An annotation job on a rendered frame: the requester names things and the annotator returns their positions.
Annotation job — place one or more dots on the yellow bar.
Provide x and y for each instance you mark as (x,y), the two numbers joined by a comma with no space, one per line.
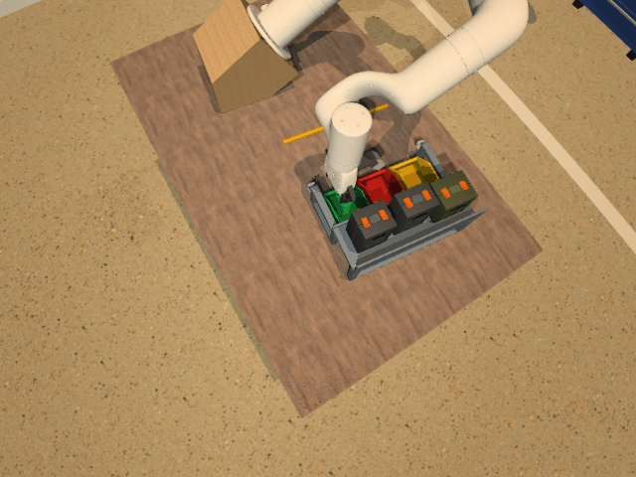
(321,128)

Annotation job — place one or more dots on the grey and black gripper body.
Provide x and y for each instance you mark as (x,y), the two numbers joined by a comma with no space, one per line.
(340,180)

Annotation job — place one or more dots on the green bin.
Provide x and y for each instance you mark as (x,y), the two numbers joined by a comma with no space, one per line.
(342,212)

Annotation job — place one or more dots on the red open bin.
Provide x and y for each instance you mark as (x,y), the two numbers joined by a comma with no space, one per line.
(382,185)

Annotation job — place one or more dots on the dark grey case with orange latches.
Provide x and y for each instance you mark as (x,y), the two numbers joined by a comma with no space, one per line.
(370,226)

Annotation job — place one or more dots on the grey metal shelf rack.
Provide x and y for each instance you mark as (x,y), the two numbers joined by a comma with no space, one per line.
(397,246)

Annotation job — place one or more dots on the black tool case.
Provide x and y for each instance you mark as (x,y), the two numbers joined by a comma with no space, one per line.
(412,206)

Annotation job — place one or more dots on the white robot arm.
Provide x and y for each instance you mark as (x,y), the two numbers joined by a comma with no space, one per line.
(495,27)

